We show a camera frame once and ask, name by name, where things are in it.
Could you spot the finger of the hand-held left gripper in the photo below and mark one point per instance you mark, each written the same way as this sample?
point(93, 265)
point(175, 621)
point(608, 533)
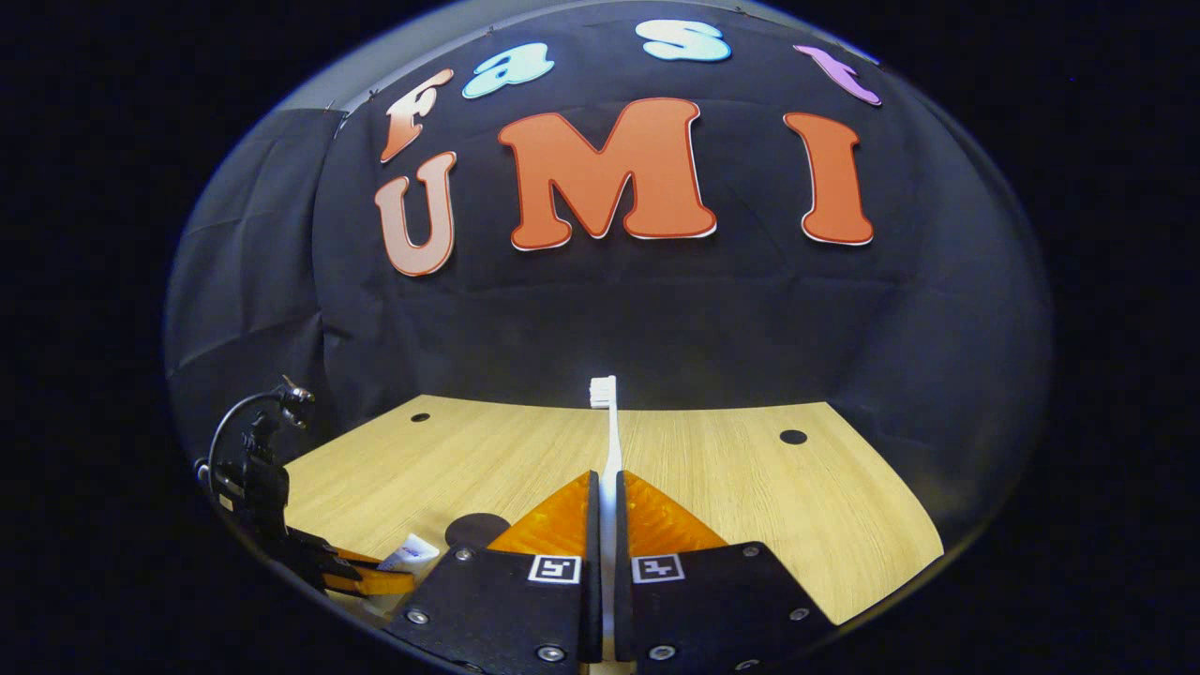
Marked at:
point(375, 583)
point(352, 556)

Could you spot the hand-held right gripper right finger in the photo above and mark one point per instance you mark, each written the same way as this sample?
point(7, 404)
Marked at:
point(703, 600)

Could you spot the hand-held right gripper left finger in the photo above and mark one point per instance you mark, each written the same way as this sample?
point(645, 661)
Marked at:
point(511, 609)

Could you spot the white toothpaste tube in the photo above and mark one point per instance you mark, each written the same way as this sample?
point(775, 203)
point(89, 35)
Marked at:
point(411, 553)

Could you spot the dark round coaster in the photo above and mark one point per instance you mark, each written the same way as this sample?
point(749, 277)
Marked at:
point(473, 530)

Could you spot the white toothbrush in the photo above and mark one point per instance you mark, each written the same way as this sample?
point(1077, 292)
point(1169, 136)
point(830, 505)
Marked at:
point(612, 441)

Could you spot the wooden desktop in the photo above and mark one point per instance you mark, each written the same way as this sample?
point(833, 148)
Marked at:
point(750, 487)

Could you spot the black backdrop cloth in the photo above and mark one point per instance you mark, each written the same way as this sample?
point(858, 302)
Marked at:
point(609, 309)

